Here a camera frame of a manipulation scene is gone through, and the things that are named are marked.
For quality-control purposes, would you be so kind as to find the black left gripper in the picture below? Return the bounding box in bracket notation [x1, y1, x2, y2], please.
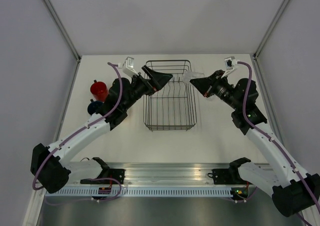
[123, 65, 173, 111]

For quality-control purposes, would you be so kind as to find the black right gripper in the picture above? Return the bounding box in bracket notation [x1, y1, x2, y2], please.
[190, 69, 241, 110]

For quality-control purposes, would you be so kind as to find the clear glass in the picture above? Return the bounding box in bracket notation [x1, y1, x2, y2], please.
[181, 70, 205, 84]
[206, 95, 217, 102]

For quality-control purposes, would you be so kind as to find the red mug black handle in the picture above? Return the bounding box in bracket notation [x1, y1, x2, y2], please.
[90, 80, 109, 102]

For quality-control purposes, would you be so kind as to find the blue mug black handle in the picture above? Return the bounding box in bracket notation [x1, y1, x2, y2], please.
[87, 99, 103, 115]

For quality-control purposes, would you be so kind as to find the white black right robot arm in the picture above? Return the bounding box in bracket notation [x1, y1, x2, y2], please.
[190, 70, 320, 217]

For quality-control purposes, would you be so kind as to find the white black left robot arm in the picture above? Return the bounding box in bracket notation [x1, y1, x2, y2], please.
[30, 66, 173, 194]

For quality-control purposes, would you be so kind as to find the black wire dish rack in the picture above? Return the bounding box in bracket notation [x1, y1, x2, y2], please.
[143, 59, 197, 131]

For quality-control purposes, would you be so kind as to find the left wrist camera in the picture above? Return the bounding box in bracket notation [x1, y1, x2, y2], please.
[117, 56, 138, 78]

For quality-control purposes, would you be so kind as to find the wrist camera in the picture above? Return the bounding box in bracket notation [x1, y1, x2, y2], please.
[117, 56, 138, 78]
[221, 56, 238, 78]

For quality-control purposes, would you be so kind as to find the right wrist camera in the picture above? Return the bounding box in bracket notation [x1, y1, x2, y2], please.
[221, 56, 238, 78]

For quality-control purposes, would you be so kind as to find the right aluminium frame post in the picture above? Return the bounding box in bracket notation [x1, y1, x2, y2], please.
[252, 0, 292, 60]

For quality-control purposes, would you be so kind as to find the aluminium frame post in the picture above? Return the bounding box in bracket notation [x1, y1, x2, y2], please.
[41, 0, 81, 63]
[252, 0, 292, 60]

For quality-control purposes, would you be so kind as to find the aluminium mounting rail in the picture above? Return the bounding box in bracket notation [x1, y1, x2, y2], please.
[108, 162, 229, 187]

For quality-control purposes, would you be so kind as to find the white slotted cable duct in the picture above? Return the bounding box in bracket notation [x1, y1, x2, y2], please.
[46, 186, 232, 198]

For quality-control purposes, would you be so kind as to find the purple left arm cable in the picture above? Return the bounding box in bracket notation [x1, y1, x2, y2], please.
[31, 62, 123, 207]

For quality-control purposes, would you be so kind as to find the left aluminium frame post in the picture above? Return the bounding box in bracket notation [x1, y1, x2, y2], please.
[41, 0, 81, 63]

